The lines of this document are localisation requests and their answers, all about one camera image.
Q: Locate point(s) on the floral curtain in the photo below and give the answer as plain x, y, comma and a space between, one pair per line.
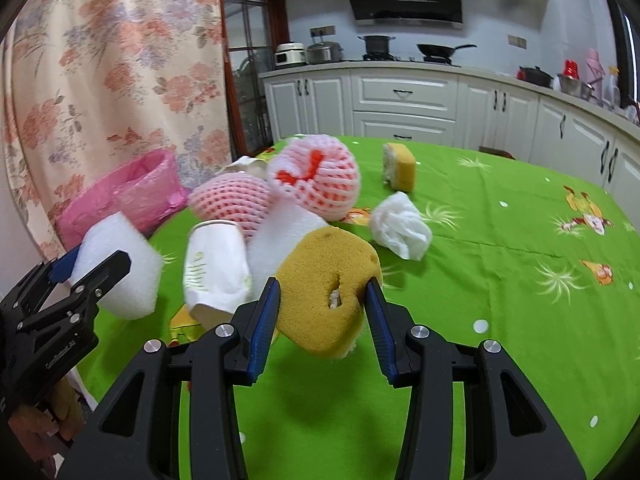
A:
125, 60

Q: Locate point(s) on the white rice cooker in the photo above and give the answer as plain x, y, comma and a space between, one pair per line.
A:
290, 55

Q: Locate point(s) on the white paper cup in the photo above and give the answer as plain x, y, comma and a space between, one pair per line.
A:
247, 166
215, 265

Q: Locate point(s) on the steel mixing bowl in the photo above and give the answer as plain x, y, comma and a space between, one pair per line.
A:
575, 87

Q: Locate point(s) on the black and red casserole pot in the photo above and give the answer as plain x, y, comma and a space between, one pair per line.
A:
535, 77

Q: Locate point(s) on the white foam sheet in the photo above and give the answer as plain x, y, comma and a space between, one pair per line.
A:
280, 240

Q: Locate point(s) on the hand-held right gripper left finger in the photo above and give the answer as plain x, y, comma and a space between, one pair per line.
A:
262, 332

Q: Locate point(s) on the wall outlet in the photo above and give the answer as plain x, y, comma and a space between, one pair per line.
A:
322, 31
516, 42

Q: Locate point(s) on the gas stove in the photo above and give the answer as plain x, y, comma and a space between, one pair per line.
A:
410, 60

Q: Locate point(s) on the pink foam net red print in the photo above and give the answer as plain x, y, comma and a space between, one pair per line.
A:
320, 175

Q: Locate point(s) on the green printed tablecloth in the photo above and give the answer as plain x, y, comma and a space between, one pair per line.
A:
475, 285

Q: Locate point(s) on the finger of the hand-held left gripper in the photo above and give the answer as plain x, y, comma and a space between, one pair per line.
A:
100, 275
62, 267

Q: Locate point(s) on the spray bottle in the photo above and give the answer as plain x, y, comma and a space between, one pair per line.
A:
611, 87

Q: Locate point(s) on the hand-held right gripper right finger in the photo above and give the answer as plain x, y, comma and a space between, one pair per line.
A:
381, 332

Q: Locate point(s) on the pink bin with plastic liner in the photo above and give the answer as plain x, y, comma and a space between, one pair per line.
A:
130, 195

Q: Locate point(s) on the wooden glass door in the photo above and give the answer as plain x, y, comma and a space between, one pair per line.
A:
250, 85

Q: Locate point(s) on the silver pressure cooker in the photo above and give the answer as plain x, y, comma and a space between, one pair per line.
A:
325, 52

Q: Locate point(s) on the crumpled white paper cup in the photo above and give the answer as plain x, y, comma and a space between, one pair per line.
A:
247, 166

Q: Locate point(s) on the person's left hand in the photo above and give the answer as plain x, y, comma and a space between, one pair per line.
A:
30, 427

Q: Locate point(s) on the black wok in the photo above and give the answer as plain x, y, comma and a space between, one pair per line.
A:
437, 51

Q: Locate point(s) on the white lower kitchen cabinets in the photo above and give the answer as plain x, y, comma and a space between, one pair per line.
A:
400, 100

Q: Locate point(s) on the white foam block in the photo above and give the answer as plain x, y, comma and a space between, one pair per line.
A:
125, 280

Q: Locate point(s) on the wooden chair back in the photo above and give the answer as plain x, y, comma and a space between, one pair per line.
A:
495, 152

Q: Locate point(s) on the crumpled white tissue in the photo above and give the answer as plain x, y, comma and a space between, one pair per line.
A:
400, 225

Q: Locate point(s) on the large yellow sponge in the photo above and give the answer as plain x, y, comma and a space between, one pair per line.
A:
315, 270

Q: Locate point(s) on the black cooking pot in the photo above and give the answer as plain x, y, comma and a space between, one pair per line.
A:
376, 46

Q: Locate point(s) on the dark window frame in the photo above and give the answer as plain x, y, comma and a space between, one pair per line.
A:
625, 50

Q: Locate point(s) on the small yellow sponge block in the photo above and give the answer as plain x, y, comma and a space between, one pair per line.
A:
402, 167

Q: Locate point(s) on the plain pink foam net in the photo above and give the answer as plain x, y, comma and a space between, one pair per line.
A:
230, 202

